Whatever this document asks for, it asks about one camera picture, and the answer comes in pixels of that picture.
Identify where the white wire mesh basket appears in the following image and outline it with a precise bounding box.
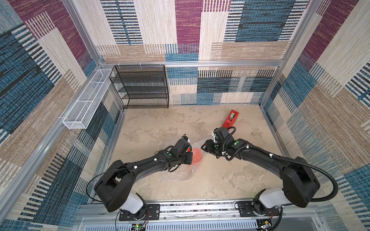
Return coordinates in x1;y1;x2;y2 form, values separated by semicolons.
63;69;112;130

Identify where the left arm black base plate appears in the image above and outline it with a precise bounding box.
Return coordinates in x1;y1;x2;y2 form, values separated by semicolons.
119;204;161;221

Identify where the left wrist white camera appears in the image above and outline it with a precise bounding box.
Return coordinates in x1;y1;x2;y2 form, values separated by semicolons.
174;136;192;154

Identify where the orange plastic bowl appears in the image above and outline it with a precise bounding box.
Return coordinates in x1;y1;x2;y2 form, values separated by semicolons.
191;148;203;165

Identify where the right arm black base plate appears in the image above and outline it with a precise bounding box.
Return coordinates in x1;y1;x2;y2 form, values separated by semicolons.
234;200;280;217

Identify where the black wire mesh shelf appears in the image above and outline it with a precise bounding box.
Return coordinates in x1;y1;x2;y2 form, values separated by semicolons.
110;64;170;109

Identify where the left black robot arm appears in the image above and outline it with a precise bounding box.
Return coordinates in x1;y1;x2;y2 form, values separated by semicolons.
93;140;193;212

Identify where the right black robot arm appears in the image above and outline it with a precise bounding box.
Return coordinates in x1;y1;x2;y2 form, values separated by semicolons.
201;139;322;213

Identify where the clear bubble wrap sheet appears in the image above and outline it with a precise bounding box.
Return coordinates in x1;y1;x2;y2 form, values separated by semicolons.
159;136;210;182

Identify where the black corrugated cable conduit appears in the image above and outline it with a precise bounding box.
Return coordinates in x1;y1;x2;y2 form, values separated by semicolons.
271;154;339;203

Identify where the aluminium mounting rail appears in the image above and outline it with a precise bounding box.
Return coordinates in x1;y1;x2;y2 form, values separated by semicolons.
72;198;329;231

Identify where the red tape dispenser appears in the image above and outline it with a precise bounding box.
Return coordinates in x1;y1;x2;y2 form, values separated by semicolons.
222;110;239;129

